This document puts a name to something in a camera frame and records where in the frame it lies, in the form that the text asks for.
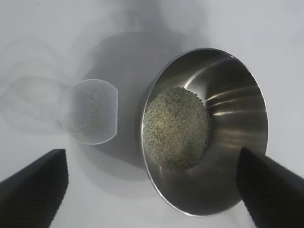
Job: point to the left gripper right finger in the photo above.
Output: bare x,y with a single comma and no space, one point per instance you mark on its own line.
273,190

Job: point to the stainless steel mixing bowl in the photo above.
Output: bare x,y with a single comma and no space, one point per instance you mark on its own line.
237,114

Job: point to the clear plastic measuring cup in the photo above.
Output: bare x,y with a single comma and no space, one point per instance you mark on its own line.
95,114

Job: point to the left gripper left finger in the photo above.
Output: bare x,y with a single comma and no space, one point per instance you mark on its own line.
31,190

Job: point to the white rice grains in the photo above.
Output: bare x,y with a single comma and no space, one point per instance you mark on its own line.
178,130

